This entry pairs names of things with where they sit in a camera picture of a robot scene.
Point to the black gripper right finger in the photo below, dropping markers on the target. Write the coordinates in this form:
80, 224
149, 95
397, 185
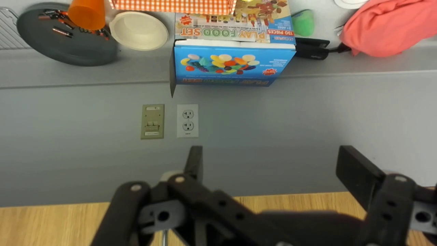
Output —
359, 177

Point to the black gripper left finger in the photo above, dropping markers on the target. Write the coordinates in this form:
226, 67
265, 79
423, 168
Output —
194, 164

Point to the blue play food box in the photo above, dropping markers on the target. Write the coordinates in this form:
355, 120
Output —
232, 62

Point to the black flat device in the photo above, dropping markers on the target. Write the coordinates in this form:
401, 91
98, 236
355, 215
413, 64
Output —
311, 47

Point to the cream bowl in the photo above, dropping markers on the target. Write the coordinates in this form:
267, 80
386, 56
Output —
138, 30

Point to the pink cloth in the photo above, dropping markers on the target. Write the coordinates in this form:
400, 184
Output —
390, 27

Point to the dark grey round tray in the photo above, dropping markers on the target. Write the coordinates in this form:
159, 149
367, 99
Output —
54, 47

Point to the orange plastic cup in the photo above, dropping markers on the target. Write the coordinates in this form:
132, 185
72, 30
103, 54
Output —
87, 15

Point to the white wall outlet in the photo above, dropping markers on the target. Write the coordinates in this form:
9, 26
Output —
187, 120

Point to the beige switch plate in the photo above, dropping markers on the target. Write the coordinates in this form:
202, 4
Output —
151, 121

